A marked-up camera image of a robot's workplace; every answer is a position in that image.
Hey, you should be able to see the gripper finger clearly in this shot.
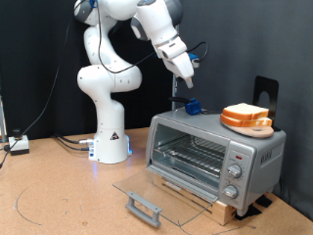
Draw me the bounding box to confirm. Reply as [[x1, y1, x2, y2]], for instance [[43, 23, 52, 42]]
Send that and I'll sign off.
[[184, 76, 195, 90]]

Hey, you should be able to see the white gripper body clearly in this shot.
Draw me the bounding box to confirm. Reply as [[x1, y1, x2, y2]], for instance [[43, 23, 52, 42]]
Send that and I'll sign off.
[[163, 51, 196, 81]]

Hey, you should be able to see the white bread slice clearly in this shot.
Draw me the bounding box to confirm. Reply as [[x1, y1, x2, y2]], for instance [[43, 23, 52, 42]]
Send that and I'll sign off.
[[220, 113, 273, 128], [222, 103, 270, 121]]

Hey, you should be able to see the silver oven knob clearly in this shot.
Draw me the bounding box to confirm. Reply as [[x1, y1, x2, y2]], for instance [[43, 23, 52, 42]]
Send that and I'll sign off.
[[222, 184, 239, 200], [227, 164, 244, 179]]

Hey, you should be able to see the silver toaster oven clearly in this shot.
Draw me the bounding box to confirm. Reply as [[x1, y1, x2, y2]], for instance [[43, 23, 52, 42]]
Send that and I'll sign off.
[[145, 107, 288, 217]]

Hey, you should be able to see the vertical metal pole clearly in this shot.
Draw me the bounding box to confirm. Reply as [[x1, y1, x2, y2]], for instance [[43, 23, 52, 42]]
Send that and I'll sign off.
[[171, 75, 181, 111]]

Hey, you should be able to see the grey curtain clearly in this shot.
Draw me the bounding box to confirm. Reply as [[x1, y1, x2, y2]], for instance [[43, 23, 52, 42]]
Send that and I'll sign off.
[[179, 0, 313, 221]]

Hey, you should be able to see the black metal bookend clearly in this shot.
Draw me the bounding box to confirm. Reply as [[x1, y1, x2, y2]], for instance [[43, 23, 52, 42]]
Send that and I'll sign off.
[[252, 75, 282, 132]]

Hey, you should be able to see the slotted wooden block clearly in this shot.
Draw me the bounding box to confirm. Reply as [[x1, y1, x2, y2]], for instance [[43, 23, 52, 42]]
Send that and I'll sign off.
[[152, 172, 238, 226]]

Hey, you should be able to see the black foam pad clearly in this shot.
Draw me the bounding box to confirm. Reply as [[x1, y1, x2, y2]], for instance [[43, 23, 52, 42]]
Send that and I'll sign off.
[[255, 195, 273, 209], [235, 204, 262, 220]]

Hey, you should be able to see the black curtain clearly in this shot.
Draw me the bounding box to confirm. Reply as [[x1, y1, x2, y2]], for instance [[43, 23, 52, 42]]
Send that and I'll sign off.
[[0, 0, 177, 141]]

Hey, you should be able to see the white power box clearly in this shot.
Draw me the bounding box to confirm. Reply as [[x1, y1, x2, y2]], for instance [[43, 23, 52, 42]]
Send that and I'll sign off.
[[8, 128, 30, 156]]

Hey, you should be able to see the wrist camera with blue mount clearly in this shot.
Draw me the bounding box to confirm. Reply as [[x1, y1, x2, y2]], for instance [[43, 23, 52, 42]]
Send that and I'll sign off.
[[188, 52, 201, 70]]

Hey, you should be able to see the wire oven rack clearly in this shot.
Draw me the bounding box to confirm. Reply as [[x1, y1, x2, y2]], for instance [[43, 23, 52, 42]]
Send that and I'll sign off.
[[153, 134, 228, 179]]

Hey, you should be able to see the black camera cable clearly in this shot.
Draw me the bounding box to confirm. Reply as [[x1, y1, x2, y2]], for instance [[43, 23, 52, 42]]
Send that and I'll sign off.
[[96, 0, 209, 74]]

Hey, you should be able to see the black cable with silver connector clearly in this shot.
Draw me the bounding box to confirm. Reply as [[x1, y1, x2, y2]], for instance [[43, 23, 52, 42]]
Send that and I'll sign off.
[[53, 133, 96, 145]]

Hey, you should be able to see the thin black base cable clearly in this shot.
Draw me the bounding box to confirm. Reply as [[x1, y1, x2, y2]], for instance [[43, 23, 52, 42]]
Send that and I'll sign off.
[[56, 136, 91, 152]]

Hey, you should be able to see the long black hanging cable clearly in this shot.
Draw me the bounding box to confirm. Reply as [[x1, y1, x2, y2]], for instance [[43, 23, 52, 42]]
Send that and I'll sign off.
[[0, 9, 74, 170]]

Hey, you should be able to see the metal frame bar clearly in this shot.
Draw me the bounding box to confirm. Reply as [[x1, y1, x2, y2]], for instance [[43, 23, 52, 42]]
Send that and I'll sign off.
[[0, 94, 8, 144]]

